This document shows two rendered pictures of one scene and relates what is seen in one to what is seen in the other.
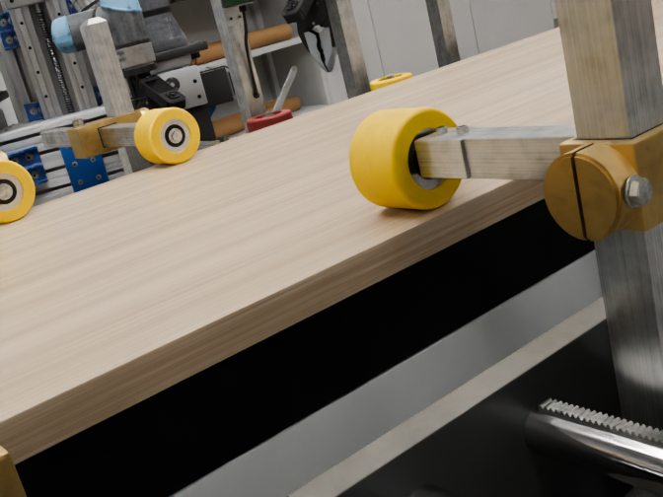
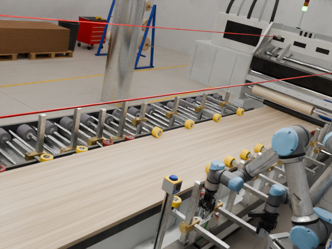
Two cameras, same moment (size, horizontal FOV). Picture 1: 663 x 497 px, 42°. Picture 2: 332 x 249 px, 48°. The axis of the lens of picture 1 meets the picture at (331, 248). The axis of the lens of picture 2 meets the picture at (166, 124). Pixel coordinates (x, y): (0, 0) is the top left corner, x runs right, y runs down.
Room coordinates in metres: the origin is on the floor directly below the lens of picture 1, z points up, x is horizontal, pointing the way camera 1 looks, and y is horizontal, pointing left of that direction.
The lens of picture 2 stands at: (3.39, -0.97, 2.09)
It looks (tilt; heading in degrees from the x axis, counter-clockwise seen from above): 21 degrees down; 161
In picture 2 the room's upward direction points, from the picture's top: 13 degrees clockwise
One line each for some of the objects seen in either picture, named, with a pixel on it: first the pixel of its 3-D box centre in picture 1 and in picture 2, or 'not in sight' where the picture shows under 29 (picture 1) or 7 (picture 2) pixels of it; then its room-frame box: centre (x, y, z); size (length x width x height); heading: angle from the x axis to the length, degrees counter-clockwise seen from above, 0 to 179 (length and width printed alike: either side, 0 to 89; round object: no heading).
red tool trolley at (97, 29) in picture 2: not in sight; (91, 32); (-7.05, 0.03, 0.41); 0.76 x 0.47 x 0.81; 137
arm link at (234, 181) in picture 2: not in sight; (232, 180); (1.91, -0.03, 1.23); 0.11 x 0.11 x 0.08; 31
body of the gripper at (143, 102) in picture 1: (146, 95); (268, 219); (1.88, 0.30, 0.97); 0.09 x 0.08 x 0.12; 34
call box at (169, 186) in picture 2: not in sight; (171, 185); (1.90, -0.35, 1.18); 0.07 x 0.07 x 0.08; 34
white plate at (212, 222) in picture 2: not in sight; (208, 225); (1.65, 0.07, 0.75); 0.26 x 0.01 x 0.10; 124
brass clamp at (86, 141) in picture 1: (112, 132); not in sight; (1.46, 0.30, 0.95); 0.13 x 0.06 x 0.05; 124
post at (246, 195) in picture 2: not in sight; (251, 182); (1.34, 0.49, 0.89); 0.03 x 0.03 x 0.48; 34
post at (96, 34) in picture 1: (135, 161); (233, 191); (1.48, 0.29, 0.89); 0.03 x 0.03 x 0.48; 34
